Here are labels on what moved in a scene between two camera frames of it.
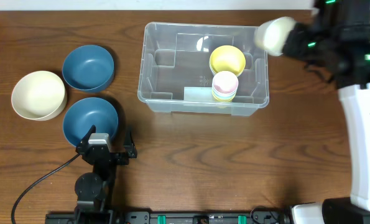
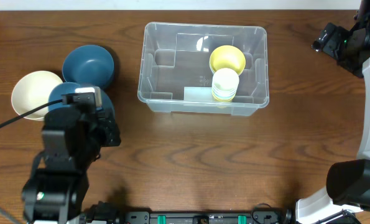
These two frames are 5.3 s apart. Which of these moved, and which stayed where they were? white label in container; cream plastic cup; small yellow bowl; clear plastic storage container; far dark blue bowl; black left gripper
Moved: black left gripper; cream plastic cup
Stayed: small yellow bowl; white label in container; clear plastic storage container; far dark blue bowl
